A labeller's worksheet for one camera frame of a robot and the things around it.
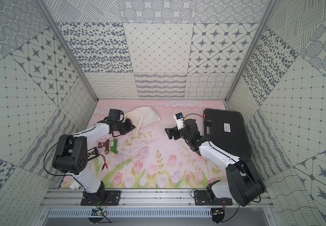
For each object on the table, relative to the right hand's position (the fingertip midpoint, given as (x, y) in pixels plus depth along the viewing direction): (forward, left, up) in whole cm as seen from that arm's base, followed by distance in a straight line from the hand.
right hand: (172, 128), depth 86 cm
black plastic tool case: (+4, -37, -7) cm, 38 cm away
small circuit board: (-42, +38, -14) cm, 59 cm away
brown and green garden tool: (-6, +44, -12) cm, 46 cm away
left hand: (+6, +26, -5) cm, 27 cm away
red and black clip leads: (-18, +42, -14) cm, 47 cm away
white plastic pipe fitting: (-31, +54, -11) cm, 63 cm away
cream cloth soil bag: (+15, +22, -7) cm, 27 cm away
